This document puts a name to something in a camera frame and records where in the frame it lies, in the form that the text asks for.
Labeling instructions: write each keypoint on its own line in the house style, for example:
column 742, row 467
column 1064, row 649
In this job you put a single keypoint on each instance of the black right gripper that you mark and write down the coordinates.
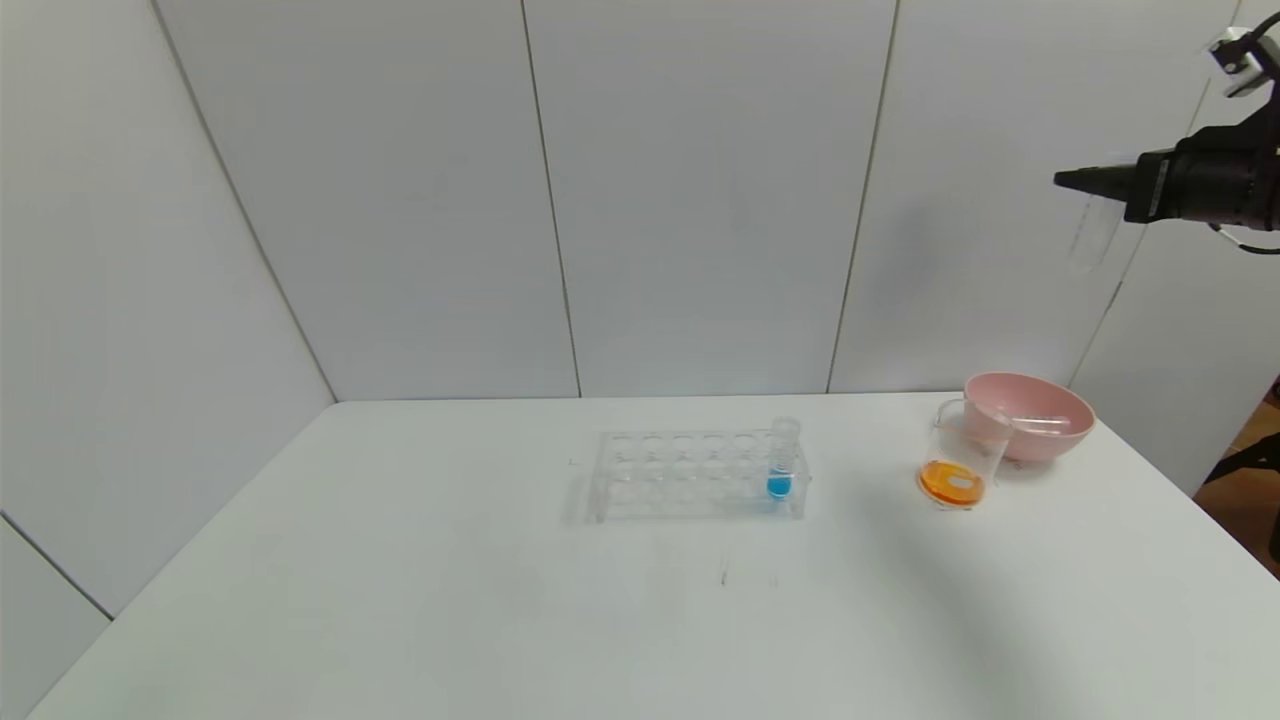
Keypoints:
column 1148, row 187

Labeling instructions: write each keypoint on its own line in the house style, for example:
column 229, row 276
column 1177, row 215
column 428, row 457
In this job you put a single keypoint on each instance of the test tube with yellow pigment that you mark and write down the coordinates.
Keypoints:
column 1090, row 235

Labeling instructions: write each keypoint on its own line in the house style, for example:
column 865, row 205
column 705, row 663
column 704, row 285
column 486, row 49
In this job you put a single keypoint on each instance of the test tube with red pigment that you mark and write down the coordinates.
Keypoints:
column 1045, row 426

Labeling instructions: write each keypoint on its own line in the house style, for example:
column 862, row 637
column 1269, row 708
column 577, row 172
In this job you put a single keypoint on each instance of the clear plastic beaker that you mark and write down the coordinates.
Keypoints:
column 950, row 480

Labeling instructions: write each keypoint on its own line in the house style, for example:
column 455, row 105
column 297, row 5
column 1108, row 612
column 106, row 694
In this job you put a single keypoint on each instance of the test tube with blue pigment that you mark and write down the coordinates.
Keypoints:
column 783, row 465

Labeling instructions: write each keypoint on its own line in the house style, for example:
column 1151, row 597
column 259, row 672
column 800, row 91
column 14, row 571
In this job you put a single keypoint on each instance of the clear acrylic test tube rack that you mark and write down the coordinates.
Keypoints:
column 685, row 470

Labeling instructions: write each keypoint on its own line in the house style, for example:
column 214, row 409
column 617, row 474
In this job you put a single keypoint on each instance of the pink bowl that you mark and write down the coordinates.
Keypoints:
column 1045, row 420

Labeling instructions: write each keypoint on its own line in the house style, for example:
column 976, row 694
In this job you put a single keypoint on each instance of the black stand leg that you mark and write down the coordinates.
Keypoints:
column 1250, row 457

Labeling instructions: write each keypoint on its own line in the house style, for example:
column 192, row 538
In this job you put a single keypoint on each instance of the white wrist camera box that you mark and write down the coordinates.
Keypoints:
column 1240, row 55

